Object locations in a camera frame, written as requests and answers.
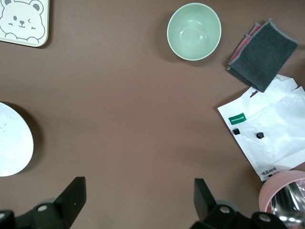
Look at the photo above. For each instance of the pale green bowl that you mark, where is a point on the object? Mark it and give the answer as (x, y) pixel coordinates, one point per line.
(194, 32)

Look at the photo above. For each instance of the grey and pink folded cloth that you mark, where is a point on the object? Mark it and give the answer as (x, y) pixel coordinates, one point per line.
(264, 57)

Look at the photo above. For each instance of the brown table cover sheet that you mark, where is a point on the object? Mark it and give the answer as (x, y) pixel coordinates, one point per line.
(133, 107)

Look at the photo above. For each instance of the white round plate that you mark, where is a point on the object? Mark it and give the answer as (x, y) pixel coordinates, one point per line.
(12, 143)

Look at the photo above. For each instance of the pink bowl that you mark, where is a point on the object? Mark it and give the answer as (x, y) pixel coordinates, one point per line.
(265, 193)

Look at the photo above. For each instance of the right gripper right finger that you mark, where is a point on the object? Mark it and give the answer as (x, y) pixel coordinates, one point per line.
(205, 200)

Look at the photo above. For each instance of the white plastic bag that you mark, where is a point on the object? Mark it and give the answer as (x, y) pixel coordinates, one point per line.
(274, 124)

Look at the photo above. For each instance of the cream tray with bear print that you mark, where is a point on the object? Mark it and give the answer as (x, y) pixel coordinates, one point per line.
(21, 21)

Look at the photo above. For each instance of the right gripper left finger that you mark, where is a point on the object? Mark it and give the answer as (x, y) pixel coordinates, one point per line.
(71, 198)

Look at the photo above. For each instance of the small black cube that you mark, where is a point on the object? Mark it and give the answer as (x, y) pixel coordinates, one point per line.
(259, 135)
(236, 131)

